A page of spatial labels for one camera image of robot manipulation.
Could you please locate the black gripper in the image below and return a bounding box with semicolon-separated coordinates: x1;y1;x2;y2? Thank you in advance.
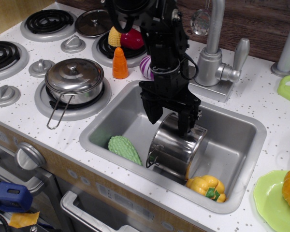
138;70;203;138

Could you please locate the stainless steel pot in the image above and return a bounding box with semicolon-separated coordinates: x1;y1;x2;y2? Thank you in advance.
146;113;208;181

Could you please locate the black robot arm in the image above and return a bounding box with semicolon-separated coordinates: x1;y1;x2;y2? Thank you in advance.
101;0;201;136

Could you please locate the silver toy sink basin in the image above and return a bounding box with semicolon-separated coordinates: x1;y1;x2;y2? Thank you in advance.
80;81;267;214

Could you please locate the steel pot lid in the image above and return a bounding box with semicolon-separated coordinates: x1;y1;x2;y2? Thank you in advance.
75;10;113;37

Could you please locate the silver toy faucet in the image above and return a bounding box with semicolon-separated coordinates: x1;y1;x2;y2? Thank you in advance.
189;0;250;102

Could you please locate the purple striped toy onion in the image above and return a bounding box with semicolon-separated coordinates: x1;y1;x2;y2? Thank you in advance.
139;55;154;81

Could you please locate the green toy bitter gourd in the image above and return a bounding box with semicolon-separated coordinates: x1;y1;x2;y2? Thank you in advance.
108;135;142;166

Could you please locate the orange toy carrot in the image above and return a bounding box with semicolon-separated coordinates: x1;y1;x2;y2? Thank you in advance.
112;47;129;79

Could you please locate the red toy pepper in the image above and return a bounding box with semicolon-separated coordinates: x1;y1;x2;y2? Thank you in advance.
120;29;144;50

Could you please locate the yellow toy bell pepper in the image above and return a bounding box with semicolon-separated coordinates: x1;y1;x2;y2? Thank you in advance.
186;175;226;203

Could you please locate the back right black burner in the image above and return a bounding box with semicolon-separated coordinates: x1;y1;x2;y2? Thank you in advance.
91;33;147;68

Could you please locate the black burner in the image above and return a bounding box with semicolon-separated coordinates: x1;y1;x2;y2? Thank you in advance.
20;9;76;43
0;41;29;81
91;33;147;68

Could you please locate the steel saucepan with lid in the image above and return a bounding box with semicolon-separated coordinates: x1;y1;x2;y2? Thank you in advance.
44;58;104;130

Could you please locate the yellow toy corn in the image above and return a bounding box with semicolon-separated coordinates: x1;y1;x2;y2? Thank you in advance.
108;27;122;47

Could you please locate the hanging steel strainer spoon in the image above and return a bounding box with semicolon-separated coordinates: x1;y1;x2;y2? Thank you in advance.
190;0;211;36

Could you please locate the silver stove knob back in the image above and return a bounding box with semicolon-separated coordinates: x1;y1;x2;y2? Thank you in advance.
60;35;86;54

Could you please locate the silver stove knob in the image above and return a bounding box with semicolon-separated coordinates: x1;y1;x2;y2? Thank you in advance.
60;35;86;54
0;85;21;107
29;59;55;78

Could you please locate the front burner under saucepan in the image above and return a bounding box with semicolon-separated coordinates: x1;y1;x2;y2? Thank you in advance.
34;78;112;121

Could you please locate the light green plate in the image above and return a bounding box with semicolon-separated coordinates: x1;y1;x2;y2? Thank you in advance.
253;170;290;232

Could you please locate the silver stove knob middle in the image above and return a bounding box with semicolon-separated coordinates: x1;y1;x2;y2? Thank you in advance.
29;59;55;78

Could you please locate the silver oven knob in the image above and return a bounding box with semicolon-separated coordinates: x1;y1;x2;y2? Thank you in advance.
14;142;46;171

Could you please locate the back left black burner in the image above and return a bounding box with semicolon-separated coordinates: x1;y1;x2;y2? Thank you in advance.
20;9;76;43

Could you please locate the silver stove knob front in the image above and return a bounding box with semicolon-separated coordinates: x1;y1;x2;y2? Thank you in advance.
0;85;21;107

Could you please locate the far left black burner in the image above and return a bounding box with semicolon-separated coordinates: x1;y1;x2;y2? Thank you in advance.
0;41;29;81

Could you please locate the blue clamp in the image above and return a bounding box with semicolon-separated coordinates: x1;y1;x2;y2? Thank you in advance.
0;182;33;213

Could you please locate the orange tape piece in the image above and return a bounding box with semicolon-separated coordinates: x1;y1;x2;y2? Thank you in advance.
8;212;40;229

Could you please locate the silver oven door handle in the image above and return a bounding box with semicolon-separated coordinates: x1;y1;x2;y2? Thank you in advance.
60;190;146;232

